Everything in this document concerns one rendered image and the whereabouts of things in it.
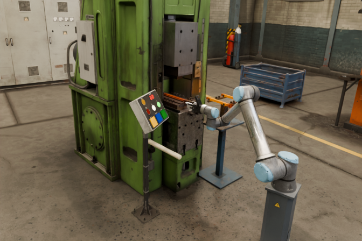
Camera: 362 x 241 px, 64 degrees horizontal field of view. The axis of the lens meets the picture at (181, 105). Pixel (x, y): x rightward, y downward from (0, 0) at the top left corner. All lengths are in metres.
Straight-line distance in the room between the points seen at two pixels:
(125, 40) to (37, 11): 4.84
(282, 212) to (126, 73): 1.87
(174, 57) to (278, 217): 1.60
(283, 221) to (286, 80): 4.10
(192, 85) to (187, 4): 0.84
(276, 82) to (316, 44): 4.47
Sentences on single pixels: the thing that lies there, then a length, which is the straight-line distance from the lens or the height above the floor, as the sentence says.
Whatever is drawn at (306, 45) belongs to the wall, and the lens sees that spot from 10.83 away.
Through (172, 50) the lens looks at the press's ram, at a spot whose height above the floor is 1.52.
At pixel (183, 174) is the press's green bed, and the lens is 3.25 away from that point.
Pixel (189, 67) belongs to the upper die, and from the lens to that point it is 2.86.
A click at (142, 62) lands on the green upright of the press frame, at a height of 1.41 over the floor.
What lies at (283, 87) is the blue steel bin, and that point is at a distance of 6.28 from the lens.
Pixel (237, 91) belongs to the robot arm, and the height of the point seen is 1.29.
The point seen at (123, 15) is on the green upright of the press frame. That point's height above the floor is 1.80.
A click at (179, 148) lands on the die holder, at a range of 2.97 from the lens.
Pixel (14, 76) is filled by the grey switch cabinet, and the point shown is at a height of 0.31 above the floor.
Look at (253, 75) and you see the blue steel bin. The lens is 6.64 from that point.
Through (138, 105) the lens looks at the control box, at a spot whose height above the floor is 1.15.
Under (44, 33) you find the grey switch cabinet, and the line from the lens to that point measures 7.64.
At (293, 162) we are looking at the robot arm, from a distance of 2.29.
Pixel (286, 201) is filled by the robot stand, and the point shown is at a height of 0.54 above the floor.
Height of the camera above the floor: 1.88
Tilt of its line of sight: 18 degrees down
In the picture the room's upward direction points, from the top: 2 degrees clockwise
